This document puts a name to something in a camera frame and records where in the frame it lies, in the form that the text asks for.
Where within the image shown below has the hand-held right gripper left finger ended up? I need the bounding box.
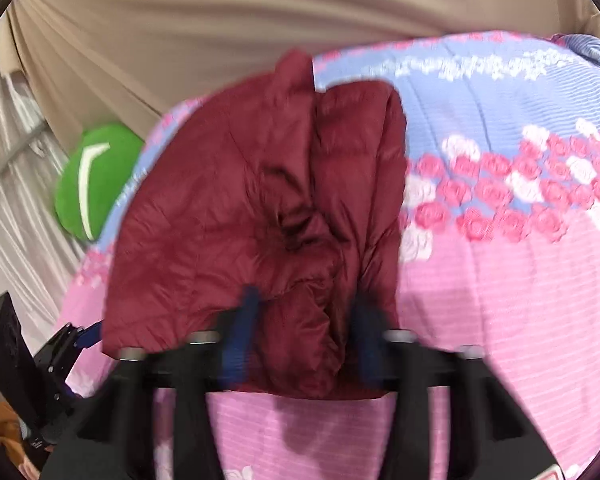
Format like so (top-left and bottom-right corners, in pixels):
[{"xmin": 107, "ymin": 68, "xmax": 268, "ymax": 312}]
[{"xmin": 42, "ymin": 285, "xmax": 262, "ymax": 480}]

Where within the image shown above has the beige curtain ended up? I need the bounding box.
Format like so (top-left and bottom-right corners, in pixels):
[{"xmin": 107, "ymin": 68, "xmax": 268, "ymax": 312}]
[{"xmin": 5, "ymin": 0, "xmax": 600, "ymax": 158}]

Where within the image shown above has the pink and blue floral bedsheet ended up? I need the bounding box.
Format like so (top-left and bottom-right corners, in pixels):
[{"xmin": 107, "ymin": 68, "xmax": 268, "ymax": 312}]
[{"xmin": 60, "ymin": 30, "xmax": 600, "ymax": 480}]

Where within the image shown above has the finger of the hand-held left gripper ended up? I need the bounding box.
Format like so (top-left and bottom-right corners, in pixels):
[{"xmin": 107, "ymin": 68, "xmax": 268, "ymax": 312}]
[{"xmin": 32, "ymin": 321, "xmax": 105, "ymax": 381}]

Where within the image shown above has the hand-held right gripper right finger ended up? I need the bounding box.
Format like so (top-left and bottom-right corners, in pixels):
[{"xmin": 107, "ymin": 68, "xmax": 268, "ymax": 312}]
[{"xmin": 351, "ymin": 291, "xmax": 568, "ymax": 480}]

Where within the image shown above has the maroon quilted jacket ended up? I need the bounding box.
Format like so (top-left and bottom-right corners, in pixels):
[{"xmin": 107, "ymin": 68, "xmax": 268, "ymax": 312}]
[{"xmin": 101, "ymin": 49, "xmax": 408, "ymax": 401}]

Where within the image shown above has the white silky curtain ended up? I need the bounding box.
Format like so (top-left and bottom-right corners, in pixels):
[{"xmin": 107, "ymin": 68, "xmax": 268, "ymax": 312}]
[{"xmin": 0, "ymin": 15, "xmax": 88, "ymax": 311}]

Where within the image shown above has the orange cloth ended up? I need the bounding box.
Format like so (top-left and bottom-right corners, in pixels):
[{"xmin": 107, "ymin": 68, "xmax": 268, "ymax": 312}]
[{"xmin": 0, "ymin": 400, "xmax": 33, "ymax": 468}]

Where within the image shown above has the green pillow with white stripe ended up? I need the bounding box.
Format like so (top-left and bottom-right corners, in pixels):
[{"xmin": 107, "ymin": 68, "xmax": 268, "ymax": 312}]
[{"xmin": 54, "ymin": 124, "xmax": 146, "ymax": 243}]

